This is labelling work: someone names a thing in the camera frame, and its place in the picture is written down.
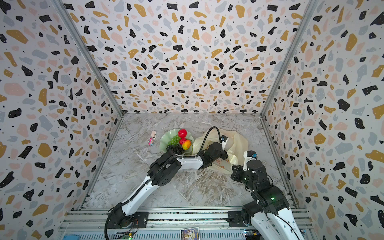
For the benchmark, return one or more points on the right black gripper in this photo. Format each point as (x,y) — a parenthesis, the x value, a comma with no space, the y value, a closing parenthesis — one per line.
(236,174)

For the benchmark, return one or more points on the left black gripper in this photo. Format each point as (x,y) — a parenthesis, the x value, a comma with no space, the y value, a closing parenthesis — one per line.
(225,155)

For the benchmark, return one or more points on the red yellow mango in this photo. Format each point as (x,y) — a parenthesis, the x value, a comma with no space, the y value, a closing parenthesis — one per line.
(186,144)

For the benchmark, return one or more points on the round red fruit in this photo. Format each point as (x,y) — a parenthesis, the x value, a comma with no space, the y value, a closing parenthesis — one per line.
(182,133)

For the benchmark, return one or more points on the dark grape bunch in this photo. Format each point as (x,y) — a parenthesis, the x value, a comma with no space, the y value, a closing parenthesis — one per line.
(176,149)

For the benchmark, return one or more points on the green grape bunch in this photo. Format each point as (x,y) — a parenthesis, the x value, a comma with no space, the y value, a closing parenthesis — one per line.
(174,141)

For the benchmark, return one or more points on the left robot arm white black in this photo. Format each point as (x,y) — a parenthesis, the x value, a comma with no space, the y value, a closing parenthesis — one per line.
(161,172)

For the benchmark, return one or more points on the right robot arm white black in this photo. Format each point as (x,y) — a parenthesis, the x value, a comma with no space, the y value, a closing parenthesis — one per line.
(269,212)

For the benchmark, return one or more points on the green scalloped plate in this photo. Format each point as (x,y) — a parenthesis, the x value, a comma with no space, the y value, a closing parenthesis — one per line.
(171,137)

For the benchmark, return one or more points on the purple printed card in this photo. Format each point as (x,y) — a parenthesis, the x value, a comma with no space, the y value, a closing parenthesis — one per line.
(190,234)

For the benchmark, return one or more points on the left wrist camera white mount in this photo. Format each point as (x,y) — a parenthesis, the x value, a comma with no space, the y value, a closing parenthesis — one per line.
(224,140)

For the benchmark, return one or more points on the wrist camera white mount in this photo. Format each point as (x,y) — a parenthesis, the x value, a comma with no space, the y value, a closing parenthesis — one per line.
(224,140)
(249,156)

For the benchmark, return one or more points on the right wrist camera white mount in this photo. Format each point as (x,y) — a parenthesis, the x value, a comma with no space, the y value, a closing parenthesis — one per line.
(249,156)

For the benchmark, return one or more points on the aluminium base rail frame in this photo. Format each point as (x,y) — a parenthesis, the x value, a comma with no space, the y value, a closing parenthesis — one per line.
(215,223)

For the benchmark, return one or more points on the left aluminium corner post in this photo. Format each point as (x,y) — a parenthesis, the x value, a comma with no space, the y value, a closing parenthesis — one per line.
(64,15)

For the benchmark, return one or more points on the aluminium corner post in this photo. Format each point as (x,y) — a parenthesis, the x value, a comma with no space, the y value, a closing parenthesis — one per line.
(312,4)
(64,15)

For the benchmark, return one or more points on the right aluminium corner post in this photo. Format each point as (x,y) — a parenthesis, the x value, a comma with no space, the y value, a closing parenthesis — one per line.
(312,4)

